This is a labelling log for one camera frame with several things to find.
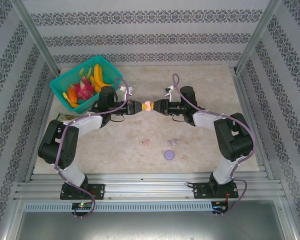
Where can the pink earbud charging case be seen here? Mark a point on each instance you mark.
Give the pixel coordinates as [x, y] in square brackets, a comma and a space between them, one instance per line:
[148, 103]

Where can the purple earbud charging case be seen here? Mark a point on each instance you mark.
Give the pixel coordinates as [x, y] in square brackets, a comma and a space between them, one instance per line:
[169, 155]

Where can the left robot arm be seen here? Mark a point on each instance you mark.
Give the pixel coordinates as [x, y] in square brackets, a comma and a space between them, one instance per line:
[87, 125]

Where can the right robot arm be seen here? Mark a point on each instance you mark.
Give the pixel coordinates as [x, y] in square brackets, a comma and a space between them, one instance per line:
[205, 120]

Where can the small yellow banana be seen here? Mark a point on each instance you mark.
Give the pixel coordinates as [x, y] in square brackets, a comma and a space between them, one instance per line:
[93, 82]

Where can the pink dragon fruit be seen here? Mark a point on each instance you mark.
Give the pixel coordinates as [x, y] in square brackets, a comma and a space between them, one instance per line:
[83, 91]

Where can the large yellow banana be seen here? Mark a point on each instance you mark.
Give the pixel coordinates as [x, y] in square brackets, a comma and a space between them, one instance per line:
[98, 75]

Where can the teal plastic basket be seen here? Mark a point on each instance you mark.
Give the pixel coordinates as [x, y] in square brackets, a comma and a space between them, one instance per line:
[109, 71]

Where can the yellow toy fruit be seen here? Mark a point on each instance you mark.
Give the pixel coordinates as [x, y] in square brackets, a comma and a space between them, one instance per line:
[75, 105]

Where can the orange wrinkled toy fruit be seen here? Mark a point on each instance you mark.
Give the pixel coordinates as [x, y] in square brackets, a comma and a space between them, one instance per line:
[72, 94]

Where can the green snack packet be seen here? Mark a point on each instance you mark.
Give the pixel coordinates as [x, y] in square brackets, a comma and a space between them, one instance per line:
[65, 117]

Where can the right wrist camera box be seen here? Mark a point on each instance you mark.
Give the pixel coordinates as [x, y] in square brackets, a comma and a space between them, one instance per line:
[168, 90]

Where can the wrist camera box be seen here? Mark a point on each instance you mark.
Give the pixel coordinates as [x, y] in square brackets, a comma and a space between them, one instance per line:
[130, 89]
[168, 90]

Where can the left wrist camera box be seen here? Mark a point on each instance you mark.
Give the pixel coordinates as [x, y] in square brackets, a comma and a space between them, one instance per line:
[130, 89]

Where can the aluminium side rail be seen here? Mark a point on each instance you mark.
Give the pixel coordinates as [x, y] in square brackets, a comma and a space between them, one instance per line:
[245, 105]
[48, 102]

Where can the aluminium mounting rail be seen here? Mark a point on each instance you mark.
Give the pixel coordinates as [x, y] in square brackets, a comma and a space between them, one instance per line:
[150, 190]

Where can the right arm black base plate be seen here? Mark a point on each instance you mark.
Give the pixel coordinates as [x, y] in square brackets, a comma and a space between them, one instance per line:
[201, 190]

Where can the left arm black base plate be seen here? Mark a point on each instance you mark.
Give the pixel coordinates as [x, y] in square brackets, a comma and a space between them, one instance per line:
[97, 191]

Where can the aluminium frame post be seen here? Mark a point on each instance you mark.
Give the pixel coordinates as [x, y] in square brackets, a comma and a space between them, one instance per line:
[36, 37]
[257, 37]

